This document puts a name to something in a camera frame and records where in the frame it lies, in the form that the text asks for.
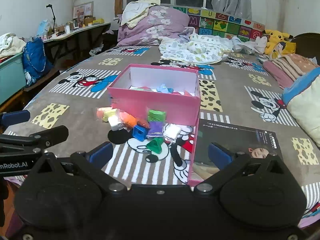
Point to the light blue plastic bag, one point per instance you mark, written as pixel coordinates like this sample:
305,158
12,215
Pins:
43,28

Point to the green triangle mould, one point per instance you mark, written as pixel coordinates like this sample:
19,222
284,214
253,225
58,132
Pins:
155,146

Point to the green clay packet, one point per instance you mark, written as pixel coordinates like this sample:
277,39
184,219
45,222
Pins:
156,115

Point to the blue square mould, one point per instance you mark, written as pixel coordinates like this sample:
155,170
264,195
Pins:
138,133

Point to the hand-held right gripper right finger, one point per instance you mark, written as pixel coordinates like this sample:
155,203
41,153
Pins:
220,155

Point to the white leaf-print quilt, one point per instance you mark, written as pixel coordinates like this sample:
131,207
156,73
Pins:
200,50

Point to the black stand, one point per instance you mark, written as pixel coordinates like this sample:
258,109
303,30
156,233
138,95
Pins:
53,17

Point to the dark cloth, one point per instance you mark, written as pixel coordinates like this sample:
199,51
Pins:
110,40

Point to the purple clay packet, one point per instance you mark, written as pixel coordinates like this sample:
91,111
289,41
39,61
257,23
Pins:
155,129

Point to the white clay packet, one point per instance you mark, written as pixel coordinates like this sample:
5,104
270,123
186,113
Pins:
172,132

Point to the cluttered black desk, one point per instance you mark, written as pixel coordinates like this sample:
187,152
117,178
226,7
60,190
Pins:
75,31

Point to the yellow clay packet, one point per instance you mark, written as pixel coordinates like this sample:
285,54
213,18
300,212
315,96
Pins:
109,115

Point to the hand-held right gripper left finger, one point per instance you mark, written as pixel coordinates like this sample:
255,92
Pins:
101,154

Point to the yellow plush toy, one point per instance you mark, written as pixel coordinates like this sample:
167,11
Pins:
275,36

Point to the dark brown chair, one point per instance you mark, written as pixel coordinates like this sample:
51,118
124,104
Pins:
307,45

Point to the cartoon mouse printed blanket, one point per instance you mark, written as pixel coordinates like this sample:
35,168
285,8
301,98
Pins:
82,102

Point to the yellow box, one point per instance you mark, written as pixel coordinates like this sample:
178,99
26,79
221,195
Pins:
98,21

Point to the white clothes heap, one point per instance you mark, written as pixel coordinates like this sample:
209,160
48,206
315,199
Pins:
10,43

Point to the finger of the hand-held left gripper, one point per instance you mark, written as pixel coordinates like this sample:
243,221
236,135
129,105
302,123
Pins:
47,135
15,118

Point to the white crumpled cloth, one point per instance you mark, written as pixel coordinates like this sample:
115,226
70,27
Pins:
241,44

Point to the orange clay packet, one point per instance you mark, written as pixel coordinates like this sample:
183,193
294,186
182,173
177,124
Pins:
100,112
128,120

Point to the white clay block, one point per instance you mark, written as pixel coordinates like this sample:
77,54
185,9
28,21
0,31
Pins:
115,124

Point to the white plush toy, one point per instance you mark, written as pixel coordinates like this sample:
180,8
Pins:
260,44

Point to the pink folded blanket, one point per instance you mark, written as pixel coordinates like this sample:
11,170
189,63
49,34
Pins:
287,67

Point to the pink cardboard box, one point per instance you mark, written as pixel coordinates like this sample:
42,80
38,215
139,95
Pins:
155,106

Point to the blue and cream pillow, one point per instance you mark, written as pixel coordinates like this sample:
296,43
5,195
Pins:
305,110

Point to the teal storage bin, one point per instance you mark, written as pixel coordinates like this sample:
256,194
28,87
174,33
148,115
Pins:
11,77

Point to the purple floral duvet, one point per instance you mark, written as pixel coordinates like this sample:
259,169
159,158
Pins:
155,25

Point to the cream blanket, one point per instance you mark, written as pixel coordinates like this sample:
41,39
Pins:
136,10

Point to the colourful alphabet foam mat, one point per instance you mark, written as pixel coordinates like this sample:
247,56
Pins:
220,23

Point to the framed wall picture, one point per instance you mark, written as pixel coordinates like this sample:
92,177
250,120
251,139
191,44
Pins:
83,8

